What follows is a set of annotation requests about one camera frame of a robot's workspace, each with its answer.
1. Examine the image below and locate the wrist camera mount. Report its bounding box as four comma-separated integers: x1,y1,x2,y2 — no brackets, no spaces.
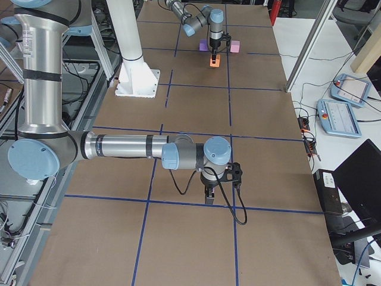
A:
220,162,243,189
221,33,232,47

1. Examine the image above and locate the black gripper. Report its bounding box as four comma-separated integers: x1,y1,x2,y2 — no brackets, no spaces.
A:
211,47,218,63
201,178,218,204

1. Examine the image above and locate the pink foam cube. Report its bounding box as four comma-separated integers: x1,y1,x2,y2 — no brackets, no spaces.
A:
230,41,241,53

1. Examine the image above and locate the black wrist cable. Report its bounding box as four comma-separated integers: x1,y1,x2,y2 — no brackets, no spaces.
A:
168,166,248,225

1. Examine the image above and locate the white pedestal column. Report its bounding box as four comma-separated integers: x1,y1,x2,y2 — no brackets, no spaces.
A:
107,0,160,98

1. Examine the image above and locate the brown paper mat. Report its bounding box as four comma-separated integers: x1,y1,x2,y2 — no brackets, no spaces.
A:
29,0,342,286

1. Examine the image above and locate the teach pendant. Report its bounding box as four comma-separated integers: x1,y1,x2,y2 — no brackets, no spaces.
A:
317,99,362,138
330,73,370,107

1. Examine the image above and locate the black monitor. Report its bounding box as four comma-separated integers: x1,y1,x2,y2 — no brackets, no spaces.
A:
332,139,380,246

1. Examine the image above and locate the black box device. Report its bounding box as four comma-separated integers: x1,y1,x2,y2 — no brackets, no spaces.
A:
313,169,343,216

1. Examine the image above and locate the far teach pendant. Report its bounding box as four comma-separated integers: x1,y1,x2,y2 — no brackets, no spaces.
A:
330,73,370,107

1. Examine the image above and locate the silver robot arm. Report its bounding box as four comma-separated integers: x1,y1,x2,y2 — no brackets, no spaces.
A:
8,1,233,204
164,1,226,67

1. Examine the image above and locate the near teach pendant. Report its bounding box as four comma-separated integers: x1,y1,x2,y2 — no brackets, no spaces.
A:
317,99,362,138

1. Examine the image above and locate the orange black connector strip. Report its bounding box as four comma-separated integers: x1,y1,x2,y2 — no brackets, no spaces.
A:
298,116,320,160

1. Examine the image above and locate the purple foam cube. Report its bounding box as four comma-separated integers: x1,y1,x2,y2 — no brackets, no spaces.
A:
199,39,210,52

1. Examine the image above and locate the orange foam cube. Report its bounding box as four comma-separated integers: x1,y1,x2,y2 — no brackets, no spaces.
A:
210,54,221,68

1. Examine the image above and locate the aluminium frame post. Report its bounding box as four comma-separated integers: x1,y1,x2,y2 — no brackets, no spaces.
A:
285,0,337,92

